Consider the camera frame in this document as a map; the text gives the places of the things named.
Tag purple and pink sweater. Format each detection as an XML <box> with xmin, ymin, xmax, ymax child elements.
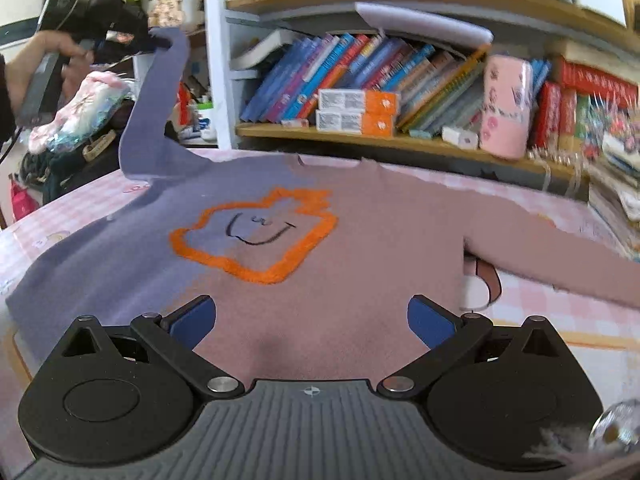
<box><xmin>6</xmin><ymin>28</ymin><xmax>639</xmax><ymax>383</ymax></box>

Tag person's left hand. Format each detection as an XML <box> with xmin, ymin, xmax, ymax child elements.
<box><xmin>4</xmin><ymin>30</ymin><xmax>93</xmax><ymax>113</ymax></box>

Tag pink checkered tablecloth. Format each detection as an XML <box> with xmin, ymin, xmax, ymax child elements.
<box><xmin>1</xmin><ymin>165</ymin><xmax>639</xmax><ymax>479</ymax></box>

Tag black bag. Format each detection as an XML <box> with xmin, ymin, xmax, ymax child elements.
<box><xmin>16</xmin><ymin>99</ymin><xmax>134</xmax><ymax>204</ymax></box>

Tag upper orange white box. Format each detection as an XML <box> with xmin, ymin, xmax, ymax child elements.
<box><xmin>318</xmin><ymin>89</ymin><xmax>400</xmax><ymax>116</ymax></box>

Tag orange white box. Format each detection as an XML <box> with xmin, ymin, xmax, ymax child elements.
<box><xmin>316</xmin><ymin>110</ymin><xmax>395</xmax><ymax>138</ymax></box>
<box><xmin>318</xmin><ymin>89</ymin><xmax>400</xmax><ymax>116</ymax></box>

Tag lower orange white box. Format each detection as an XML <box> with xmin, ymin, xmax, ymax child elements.
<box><xmin>316</xmin><ymin>110</ymin><xmax>395</xmax><ymax>138</ymax></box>

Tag white rolled paper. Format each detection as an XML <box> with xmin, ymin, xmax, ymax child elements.
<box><xmin>355</xmin><ymin>2</ymin><xmax>494</xmax><ymax>49</ymax></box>

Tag row of colourful books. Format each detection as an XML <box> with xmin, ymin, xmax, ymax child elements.
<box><xmin>239</xmin><ymin>32</ymin><xmax>489</xmax><ymax>138</ymax></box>

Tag wooden bookshelf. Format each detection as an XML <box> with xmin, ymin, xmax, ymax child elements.
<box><xmin>205</xmin><ymin>0</ymin><xmax>639</xmax><ymax>197</ymax></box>

